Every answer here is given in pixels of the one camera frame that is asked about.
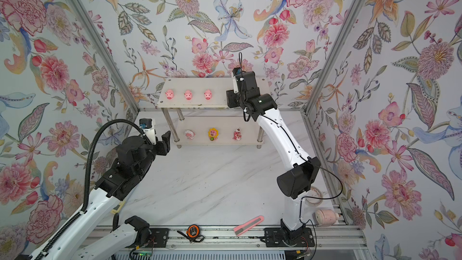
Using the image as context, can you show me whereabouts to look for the pink round pig toy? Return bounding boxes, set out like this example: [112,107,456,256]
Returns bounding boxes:
[184,130,196,140]

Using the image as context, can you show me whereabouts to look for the small red pink figurine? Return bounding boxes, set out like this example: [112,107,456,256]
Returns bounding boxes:
[233,128,242,141]

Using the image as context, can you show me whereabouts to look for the pink piglet toy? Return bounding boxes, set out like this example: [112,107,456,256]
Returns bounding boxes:
[204,90,212,100]
[165,89,174,100]
[184,90,193,101]

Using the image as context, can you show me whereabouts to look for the yellow-haired princess toy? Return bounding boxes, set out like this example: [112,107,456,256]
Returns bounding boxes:
[208,128,219,142]

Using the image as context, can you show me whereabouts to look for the white two-tier shelf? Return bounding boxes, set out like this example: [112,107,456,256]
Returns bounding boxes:
[157,78,264,149]

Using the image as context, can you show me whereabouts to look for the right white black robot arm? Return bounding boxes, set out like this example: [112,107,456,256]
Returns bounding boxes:
[226,67,319,246]

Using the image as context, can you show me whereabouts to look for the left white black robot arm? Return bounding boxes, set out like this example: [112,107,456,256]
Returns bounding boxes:
[17,128,171,260]

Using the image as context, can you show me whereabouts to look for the black orange tape measure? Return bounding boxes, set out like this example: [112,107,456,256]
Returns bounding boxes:
[177,225,205,243]

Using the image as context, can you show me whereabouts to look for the pink striped flat tool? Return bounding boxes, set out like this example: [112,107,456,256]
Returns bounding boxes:
[233,215,265,237]

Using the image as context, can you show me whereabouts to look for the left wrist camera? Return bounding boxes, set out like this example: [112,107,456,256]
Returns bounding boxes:
[139,118,157,145]

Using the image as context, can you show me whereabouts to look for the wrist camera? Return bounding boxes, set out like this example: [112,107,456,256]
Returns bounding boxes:
[232,67,243,94]
[139,118,157,145]

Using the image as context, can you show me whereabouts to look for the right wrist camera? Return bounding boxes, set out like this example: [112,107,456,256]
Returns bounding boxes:
[232,67,243,94]

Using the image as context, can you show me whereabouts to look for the left black corrugated cable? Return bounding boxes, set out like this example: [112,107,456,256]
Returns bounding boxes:
[35,118,145,260]

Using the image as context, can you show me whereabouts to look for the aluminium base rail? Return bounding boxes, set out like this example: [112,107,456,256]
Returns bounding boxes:
[82,225,369,252]

